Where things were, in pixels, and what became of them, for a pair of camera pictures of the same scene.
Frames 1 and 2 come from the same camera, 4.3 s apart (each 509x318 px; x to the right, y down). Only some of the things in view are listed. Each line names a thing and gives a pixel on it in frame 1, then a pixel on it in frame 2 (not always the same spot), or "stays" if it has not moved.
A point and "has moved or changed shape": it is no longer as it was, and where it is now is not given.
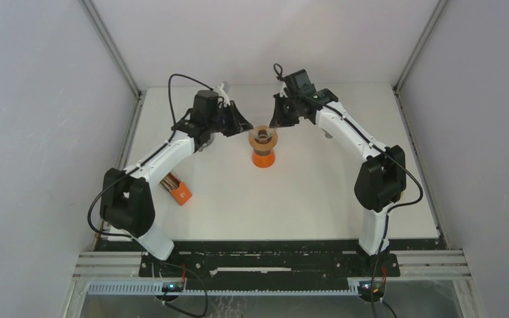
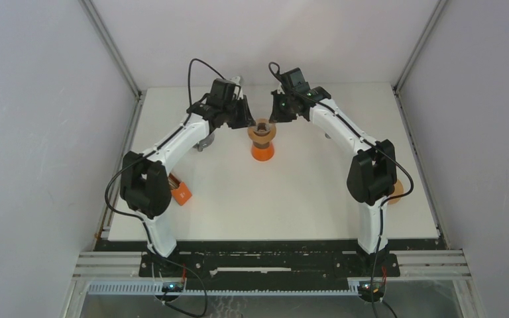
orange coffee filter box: x=178 y=189 stays
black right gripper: x=278 y=120 stays
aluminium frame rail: x=139 y=93 stays
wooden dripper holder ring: x=263 y=150 has moved or changed shape
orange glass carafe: x=263 y=161 has moved or changed shape
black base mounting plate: x=272 y=264 stays
